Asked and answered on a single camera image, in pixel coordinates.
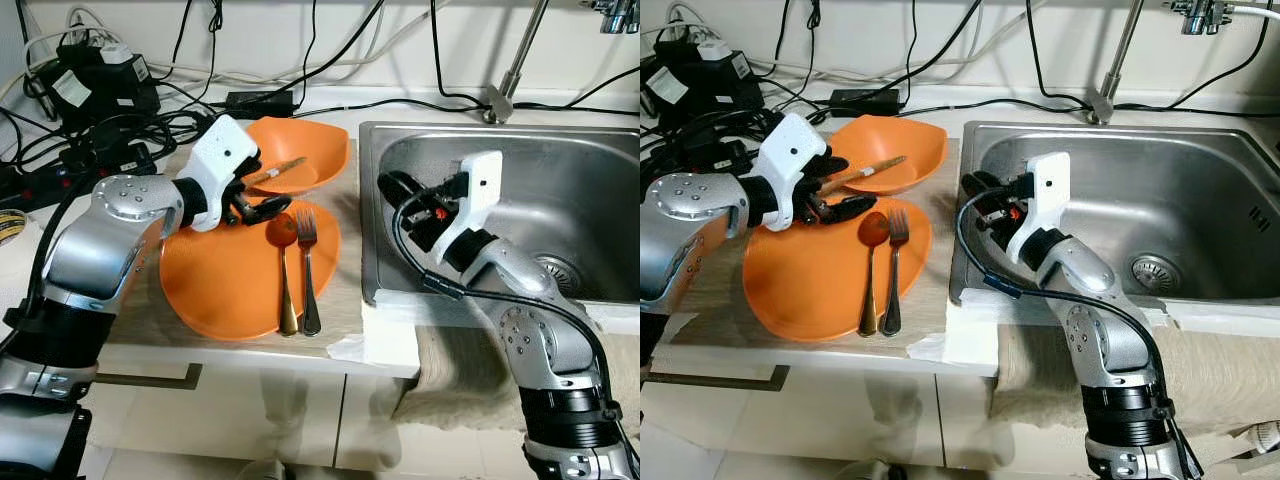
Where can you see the beige hanging towel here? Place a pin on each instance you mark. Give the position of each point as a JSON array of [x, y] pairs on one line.
[[1030, 380], [450, 380]]

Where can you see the flat black power adapter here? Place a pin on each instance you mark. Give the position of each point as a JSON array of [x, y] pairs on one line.
[[862, 100], [260, 103]]

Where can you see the stainless steel sink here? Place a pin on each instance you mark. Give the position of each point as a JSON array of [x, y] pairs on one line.
[[570, 180], [1180, 180]]

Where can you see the steel fork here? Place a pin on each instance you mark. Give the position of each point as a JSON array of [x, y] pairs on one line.
[[891, 315], [310, 312]]

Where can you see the steel sink faucet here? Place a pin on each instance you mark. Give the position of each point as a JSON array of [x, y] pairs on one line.
[[1112, 80], [510, 80]]

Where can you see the black power strip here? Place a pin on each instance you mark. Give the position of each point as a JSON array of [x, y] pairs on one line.
[[60, 178], [690, 165]]

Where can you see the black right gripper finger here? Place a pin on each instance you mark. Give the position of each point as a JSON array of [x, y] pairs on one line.
[[395, 184], [982, 185]]

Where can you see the chrome wall tap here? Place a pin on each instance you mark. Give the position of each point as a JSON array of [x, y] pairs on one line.
[[612, 15], [1200, 15]]

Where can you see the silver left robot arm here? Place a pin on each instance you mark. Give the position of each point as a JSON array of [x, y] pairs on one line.
[[90, 260], [690, 250]]

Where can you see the copper coloured metal spoon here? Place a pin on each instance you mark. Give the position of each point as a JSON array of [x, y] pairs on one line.
[[873, 230], [282, 230]]

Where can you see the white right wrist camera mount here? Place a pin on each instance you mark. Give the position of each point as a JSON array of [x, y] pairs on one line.
[[1045, 190], [478, 190]]

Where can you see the orange plastic plate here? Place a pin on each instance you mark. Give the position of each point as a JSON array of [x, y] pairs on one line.
[[230, 290], [810, 290]]

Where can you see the orange plastic bowl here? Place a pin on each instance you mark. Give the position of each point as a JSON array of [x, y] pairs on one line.
[[315, 145], [905, 135]]

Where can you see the beige woven counter mat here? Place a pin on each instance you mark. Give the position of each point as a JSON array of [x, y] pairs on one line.
[[345, 260], [940, 260]]

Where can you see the black charger with white labels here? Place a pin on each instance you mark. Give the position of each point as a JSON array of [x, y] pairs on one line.
[[100, 95], [700, 90]]

